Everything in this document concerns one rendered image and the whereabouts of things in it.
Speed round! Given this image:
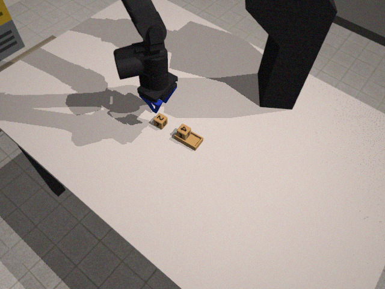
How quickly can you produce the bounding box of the brown cube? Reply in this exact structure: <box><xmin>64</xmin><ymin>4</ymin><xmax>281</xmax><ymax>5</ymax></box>
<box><xmin>177</xmin><ymin>124</ymin><xmax>191</xmax><ymax>140</ymax></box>
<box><xmin>153</xmin><ymin>113</ymin><xmax>168</xmax><ymax>129</ymax></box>

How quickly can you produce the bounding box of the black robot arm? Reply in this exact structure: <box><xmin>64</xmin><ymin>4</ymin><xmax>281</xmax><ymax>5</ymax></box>
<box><xmin>114</xmin><ymin>0</ymin><xmax>168</xmax><ymax>90</ymax></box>

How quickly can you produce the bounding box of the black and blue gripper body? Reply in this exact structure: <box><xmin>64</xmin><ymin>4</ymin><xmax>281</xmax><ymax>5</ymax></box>
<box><xmin>137</xmin><ymin>70</ymin><xmax>178</xmax><ymax>102</ymax></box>

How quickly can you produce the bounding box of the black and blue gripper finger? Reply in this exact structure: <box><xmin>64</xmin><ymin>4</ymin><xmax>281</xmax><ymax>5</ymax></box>
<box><xmin>140</xmin><ymin>96</ymin><xmax>163</xmax><ymax>113</ymax></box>
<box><xmin>162</xmin><ymin>87</ymin><xmax>177</xmax><ymax>103</ymax></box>

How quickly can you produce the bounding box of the brown wooden tray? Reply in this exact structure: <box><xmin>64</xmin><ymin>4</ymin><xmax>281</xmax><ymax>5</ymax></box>
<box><xmin>174</xmin><ymin>131</ymin><xmax>203</xmax><ymax>151</ymax></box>

